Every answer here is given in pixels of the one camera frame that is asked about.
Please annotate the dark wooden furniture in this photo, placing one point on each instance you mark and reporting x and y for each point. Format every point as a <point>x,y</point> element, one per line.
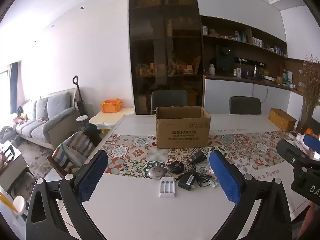
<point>15,167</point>

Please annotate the person's right forearm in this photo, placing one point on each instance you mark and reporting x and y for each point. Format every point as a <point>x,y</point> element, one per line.
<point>313,220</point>

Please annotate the round silver white device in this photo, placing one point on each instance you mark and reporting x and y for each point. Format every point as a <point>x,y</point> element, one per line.
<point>156,173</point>

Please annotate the upright stick vacuum cleaner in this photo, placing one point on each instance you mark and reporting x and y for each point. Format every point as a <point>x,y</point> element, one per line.
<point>79,100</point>

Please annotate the dark dining chair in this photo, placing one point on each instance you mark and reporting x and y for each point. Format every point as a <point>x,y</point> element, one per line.
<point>245,105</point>
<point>169,98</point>

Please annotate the grey patterned rug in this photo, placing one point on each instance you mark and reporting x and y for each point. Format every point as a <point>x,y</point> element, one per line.
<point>35,157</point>

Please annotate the dried flower bouquet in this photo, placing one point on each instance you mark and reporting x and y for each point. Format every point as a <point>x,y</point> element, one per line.
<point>310,85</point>

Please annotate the orange plastic crate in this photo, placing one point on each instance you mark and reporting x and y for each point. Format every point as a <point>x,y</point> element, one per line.
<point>111,105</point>

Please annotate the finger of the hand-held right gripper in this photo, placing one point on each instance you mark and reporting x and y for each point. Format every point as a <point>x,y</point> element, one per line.
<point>291,151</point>
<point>311,141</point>

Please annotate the small black power adapter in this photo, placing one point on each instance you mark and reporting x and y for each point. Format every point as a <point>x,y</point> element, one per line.
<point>197,157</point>

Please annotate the black water dispenser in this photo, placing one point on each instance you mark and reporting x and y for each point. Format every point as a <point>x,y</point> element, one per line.
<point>225,58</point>

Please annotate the round black device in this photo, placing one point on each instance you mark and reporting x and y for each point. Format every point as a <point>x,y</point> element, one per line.
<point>175,168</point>

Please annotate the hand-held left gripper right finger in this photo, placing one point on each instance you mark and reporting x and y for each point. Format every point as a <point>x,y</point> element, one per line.
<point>225,177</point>

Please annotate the white bottle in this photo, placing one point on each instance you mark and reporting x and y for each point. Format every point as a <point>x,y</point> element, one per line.
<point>211,69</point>

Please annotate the white battery charger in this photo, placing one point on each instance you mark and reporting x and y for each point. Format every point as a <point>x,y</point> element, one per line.
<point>167,187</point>

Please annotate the woven rectangular basket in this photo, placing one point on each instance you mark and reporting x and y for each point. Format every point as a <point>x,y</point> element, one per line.
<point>281,120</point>

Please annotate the row of shelf bottles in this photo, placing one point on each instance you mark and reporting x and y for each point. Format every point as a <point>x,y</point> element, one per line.
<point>257,41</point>

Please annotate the brown cardboard box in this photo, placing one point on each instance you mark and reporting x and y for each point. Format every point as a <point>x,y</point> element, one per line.
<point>182,132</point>

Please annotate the dark green cloth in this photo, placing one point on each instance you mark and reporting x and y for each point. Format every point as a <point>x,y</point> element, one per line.
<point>91,130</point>

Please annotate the white tower heater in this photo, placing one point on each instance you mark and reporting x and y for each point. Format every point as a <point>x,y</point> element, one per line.
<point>82,122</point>

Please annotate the orange fruit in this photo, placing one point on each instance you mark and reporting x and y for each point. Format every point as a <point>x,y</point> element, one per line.
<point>309,131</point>

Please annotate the cream flower-shaped small table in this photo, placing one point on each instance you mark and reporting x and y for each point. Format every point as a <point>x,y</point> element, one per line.
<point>107,120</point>

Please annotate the blue curtain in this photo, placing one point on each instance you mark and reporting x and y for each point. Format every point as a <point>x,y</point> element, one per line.
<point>14,76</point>

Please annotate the grey sofa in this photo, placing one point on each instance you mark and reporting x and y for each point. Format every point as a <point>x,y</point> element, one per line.
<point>50,120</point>

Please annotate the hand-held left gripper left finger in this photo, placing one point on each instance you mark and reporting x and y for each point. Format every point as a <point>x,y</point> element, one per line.
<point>92,177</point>

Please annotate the yellow plastic pieces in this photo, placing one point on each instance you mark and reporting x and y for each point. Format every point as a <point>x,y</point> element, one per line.
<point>6,201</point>

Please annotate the dark glass display cabinet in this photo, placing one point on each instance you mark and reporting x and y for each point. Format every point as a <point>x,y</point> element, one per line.
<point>165,42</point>

